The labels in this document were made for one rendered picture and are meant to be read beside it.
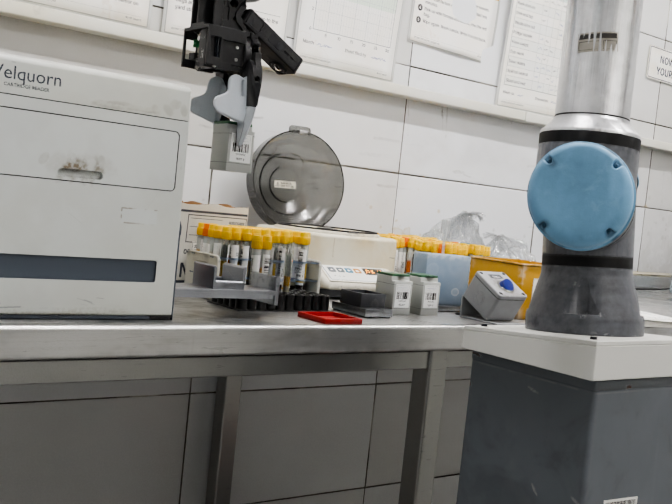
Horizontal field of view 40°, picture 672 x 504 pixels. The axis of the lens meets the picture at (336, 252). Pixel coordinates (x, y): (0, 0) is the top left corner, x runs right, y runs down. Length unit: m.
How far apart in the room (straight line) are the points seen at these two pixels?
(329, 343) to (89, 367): 0.34
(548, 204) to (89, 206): 0.54
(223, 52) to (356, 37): 0.95
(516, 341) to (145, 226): 0.48
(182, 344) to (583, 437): 0.50
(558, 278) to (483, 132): 1.29
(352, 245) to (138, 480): 0.68
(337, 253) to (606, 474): 0.73
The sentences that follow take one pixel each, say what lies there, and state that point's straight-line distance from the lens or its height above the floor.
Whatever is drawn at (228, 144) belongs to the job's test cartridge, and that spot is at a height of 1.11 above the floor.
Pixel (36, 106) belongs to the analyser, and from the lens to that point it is 1.12.
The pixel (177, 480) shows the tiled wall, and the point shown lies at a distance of 2.05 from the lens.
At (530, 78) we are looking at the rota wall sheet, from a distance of 2.59.
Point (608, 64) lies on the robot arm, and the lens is 1.11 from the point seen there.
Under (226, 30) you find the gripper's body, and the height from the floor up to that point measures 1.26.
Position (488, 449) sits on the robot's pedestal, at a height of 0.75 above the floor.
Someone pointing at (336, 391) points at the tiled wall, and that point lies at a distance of 2.23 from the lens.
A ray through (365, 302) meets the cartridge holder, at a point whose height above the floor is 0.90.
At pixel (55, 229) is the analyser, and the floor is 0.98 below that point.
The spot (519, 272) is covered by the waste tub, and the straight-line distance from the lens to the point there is 1.67.
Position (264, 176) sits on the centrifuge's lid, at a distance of 1.98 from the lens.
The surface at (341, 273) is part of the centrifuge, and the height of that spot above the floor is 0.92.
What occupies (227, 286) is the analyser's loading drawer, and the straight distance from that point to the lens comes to 1.26.
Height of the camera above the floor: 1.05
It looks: 3 degrees down
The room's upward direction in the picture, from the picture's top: 6 degrees clockwise
